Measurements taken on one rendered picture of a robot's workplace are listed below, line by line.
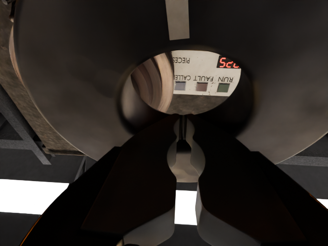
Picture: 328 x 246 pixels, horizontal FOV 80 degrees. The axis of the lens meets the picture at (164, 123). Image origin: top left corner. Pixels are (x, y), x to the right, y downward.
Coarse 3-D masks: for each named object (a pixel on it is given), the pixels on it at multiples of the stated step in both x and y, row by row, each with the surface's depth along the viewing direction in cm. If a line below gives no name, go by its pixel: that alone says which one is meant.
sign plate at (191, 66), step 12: (180, 60) 67; (192, 60) 66; (204, 60) 66; (216, 60) 66; (228, 60) 65; (180, 72) 70; (192, 72) 70; (204, 72) 69; (216, 72) 69; (228, 72) 69; (240, 72) 68; (192, 84) 73; (216, 84) 73
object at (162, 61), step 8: (160, 56) 52; (16, 64) 56; (160, 64) 53; (168, 64) 53; (16, 72) 58; (160, 72) 55; (168, 72) 55; (168, 80) 57; (168, 88) 59; (168, 96) 61; (160, 104) 64; (168, 104) 64
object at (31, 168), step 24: (0, 120) 941; (312, 144) 860; (0, 168) 765; (24, 168) 766; (48, 168) 767; (72, 168) 768; (288, 168) 778; (312, 168) 779; (312, 192) 711; (0, 216) 645; (24, 216) 645; (0, 240) 598; (168, 240) 602; (192, 240) 603
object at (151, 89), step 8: (144, 64) 52; (152, 64) 52; (136, 72) 51; (144, 72) 52; (152, 72) 53; (136, 80) 53; (144, 80) 53; (152, 80) 55; (160, 80) 55; (144, 88) 55; (152, 88) 57; (160, 88) 57; (144, 96) 57; (152, 96) 59; (160, 96) 59; (152, 104) 62
